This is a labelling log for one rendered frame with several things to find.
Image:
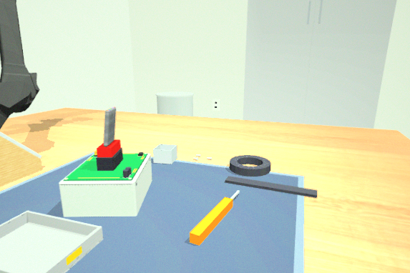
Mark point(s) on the blue work mat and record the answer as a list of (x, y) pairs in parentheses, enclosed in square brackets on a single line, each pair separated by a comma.
[(262, 233)]

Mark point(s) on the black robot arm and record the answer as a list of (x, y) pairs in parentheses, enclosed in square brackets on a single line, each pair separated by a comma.
[(18, 87)]

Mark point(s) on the red plug with grey cables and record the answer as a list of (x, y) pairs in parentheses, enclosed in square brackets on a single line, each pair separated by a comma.
[(110, 146)]

